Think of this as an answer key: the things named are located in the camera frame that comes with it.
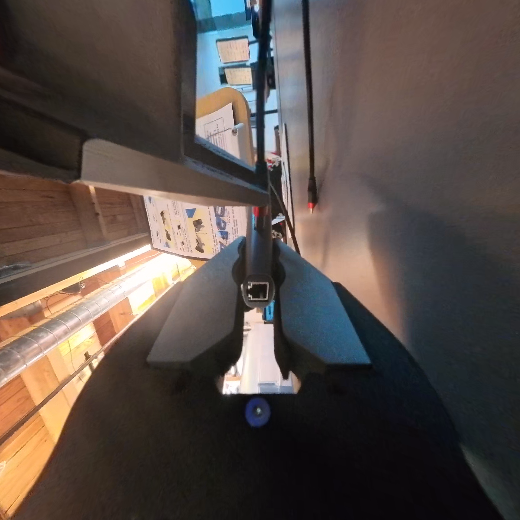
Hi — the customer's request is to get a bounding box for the black USB cable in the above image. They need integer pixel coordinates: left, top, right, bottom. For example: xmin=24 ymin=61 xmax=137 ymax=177
xmin=251 ymin=0 xmax=321 ymax=229

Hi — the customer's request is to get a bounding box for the tan text board on stand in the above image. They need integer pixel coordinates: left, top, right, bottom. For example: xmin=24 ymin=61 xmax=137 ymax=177
xmin=215 ymin=36 xmax=250 ymax=64
xmin=223 ymin=66 xmax=255 ymax=87

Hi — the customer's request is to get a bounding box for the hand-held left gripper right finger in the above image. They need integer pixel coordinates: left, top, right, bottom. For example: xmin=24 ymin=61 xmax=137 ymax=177
xmin=273 ymin=239 xmax=373 ymax=382

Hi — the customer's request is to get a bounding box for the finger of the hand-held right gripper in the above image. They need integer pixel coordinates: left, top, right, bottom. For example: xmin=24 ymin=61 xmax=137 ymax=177
xmin=0 ymin=0 xmax=271 ymax=206

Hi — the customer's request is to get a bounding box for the grey USB hub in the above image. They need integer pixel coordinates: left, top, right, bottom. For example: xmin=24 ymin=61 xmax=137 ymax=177
xmin=240 ymin=215 xmax=282 ymax=313

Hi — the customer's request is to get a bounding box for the short black hub cable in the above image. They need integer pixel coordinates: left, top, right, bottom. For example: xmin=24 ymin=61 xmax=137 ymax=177
xmin=268 ymin=183 xmax=303 ymax=256

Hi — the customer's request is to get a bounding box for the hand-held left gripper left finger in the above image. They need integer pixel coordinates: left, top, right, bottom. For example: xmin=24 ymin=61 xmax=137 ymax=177
xmin=146 ymin=237 xmax=246 ymax=378

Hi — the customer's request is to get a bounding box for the printed instruction sheet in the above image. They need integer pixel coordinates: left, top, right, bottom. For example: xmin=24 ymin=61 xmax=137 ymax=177
xmin=144 ymin=102 xmax=249 ymax=261

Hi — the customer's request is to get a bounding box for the white stand base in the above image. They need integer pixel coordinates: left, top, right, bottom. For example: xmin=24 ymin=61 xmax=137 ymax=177
xmin=279 ymin=122 xmax=294 ymax=228

